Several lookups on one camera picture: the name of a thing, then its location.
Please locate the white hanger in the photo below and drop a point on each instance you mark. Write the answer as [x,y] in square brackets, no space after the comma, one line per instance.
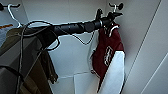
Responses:
[12,15]

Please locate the olive garment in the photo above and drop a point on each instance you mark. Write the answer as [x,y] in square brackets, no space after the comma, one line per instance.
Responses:
[30,73]

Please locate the white wardrobe door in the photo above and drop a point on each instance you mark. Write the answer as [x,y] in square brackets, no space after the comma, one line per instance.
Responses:
[151,50]

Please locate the pale garment with orange print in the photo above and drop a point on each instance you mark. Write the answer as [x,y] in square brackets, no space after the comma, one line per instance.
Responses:
[5,31]

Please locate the white wardrobe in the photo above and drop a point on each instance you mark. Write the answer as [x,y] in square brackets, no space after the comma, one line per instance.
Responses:
[76,56]

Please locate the red and white jacket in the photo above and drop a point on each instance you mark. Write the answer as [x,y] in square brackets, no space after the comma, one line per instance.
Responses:
[110,50]

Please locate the pale grey hanger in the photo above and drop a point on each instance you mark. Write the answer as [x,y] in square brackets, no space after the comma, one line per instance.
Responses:
[114,8]

